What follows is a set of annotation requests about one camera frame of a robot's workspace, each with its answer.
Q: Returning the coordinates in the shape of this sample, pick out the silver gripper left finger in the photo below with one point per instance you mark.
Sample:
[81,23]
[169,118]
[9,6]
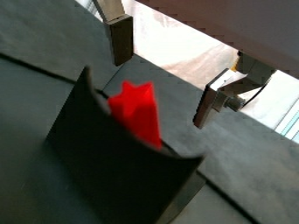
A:
[119,24]

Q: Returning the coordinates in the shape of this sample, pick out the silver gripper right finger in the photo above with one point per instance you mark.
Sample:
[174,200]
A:
[250,74]

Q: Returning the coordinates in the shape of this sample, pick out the red star prism peg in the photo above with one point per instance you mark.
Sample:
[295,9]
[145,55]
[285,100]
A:
[134,109]

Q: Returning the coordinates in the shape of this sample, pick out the black curved fixture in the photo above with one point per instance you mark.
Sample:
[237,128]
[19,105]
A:
[130,181]

